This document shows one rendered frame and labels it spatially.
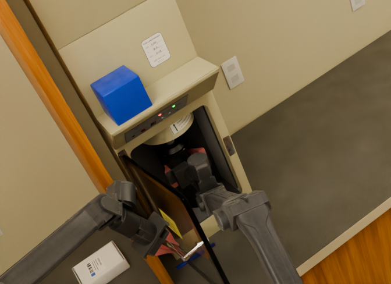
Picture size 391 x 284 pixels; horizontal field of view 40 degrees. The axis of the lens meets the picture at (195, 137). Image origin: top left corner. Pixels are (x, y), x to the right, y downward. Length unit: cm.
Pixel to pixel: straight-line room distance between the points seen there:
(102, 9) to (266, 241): 68
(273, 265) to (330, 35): 146
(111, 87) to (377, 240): 98
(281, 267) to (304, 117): 115
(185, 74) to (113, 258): 70
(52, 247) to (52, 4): 54
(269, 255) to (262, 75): 124
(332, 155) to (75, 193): 91
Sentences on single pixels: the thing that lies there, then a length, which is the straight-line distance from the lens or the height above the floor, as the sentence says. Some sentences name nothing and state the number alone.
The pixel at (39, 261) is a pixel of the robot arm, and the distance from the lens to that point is 106.
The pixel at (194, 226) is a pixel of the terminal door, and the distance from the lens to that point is 125.
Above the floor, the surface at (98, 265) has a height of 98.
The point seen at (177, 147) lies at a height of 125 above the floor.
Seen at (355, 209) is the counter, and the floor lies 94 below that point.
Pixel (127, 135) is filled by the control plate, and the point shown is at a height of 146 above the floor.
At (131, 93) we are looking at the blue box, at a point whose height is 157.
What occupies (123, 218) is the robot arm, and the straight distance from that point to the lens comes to 123.
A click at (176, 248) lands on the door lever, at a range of 136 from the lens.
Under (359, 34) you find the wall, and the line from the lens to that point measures 240.
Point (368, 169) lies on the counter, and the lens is 178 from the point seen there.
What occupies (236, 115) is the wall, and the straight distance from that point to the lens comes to 212.
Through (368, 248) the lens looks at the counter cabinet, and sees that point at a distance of 178.
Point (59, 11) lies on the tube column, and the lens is 129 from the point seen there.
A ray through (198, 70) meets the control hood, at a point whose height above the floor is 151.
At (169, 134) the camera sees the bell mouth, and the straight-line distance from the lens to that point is 151.
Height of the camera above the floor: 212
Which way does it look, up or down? 33 degrees down
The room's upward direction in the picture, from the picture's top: 24 degrees counter-clockwise
